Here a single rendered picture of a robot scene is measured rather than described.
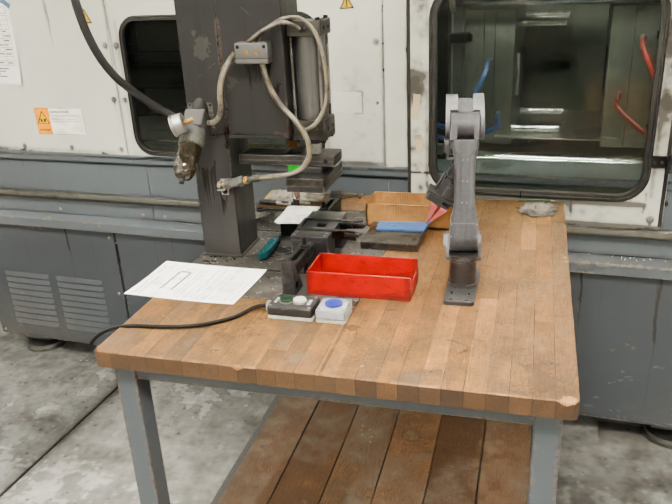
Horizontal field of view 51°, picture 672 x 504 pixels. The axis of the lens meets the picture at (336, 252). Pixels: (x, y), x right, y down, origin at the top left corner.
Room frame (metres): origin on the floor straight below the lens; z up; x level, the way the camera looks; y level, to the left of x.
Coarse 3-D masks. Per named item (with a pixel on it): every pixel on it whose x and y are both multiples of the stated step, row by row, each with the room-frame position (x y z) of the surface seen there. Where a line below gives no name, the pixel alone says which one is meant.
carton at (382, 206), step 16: (384, 192) 2.10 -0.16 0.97; (400, 192) 2.08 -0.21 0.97; (368, 208) 1.99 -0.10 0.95; (384, 208) 1.98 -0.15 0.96; (400, 208) 1.97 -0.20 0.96; (416, 208) 1.95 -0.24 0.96; (448, 208) 1.93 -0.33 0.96; (368, 224) 1.99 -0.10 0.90; (432, 224) 1.94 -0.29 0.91; (448, 224) 1.93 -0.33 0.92
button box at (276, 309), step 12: (276, 300) 1.45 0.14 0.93; (312, 300) 1.44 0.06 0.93; (240, 312) 1.44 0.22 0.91; (276, 312) 1.42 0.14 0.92; (288, 312) 1.41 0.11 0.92; (300, 312) 1.40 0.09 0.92; (312, 312) 1.40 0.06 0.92; (132, 324) 1.41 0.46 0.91; (144, 324) 1.41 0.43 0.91; (156, 324) 1.40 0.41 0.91; (180, 324) 1.40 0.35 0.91; (192, 324) 1.40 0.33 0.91; (204, 324) 1.40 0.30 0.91; (96, 336) 1.43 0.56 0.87
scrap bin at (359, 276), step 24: (312, 264) 1.58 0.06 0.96; (336, 264) 1.64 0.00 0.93; (360, 264) 1.62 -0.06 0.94; (384, 264) 1.60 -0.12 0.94; (408, 264) 1.59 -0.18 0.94; (312, 288) 1.54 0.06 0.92; (336, 288) 1.52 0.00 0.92; (360, 288) 1.50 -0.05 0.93; (384, 288) 1.49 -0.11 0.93; (408, 288) 1.47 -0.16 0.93
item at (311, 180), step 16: (320, 144) 1.79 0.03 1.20; (240, 160) 1.82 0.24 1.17; (256, 160) 1.80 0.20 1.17; (272, 160) 1.79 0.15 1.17; (288, 160) 1.78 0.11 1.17; (304, 160) 1.77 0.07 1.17; (320, 160) 1.76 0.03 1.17; (336, 160) 1.77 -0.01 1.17; (304, 176) 1.72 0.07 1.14; (320, 176) 1.71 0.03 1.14; (336, 176) 1.80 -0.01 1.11; (304, 192) 1.70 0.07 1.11; (320, 192) 1.69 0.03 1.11
